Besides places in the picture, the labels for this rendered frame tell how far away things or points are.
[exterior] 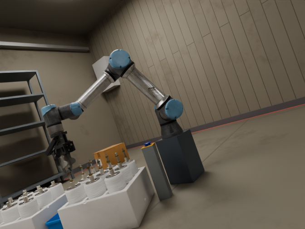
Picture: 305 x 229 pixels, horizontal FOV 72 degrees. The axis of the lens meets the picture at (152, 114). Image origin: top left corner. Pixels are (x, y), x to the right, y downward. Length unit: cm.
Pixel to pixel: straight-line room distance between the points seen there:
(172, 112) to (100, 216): 65
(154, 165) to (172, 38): 275
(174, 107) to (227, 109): 216
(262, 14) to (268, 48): 43
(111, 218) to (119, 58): 82
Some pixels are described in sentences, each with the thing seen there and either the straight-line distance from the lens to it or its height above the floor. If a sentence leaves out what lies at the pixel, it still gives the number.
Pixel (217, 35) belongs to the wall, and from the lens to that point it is 336.
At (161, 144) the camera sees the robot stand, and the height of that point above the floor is 27.
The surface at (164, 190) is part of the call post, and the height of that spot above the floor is 5.
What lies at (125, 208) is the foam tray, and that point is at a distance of 108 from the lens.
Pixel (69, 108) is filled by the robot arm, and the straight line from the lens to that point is 119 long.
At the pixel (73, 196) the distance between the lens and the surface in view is 122.
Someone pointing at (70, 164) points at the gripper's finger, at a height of 37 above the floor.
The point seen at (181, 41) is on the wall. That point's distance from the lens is 359.
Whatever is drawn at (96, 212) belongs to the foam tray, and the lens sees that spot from 115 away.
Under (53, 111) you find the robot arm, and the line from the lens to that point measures 121.
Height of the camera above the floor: 46
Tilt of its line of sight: 1 degrees up
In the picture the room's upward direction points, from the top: 20 degrees counter-clockwise
